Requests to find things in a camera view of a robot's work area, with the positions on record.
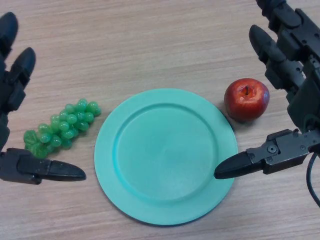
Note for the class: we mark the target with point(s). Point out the red apple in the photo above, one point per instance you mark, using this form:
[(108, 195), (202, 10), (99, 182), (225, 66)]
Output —
[(246, 102)]

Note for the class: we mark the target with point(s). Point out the green grape bunch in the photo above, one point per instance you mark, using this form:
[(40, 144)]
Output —
[(67, 120)]

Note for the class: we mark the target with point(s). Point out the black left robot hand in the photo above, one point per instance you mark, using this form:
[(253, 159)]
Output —
[(15, 165)]

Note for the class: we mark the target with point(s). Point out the teal round plate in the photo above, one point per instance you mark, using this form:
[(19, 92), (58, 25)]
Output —
[(165, 155)]

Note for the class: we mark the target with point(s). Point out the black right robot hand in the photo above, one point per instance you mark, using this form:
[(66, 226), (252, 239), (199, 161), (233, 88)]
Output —
[(285, 150)]

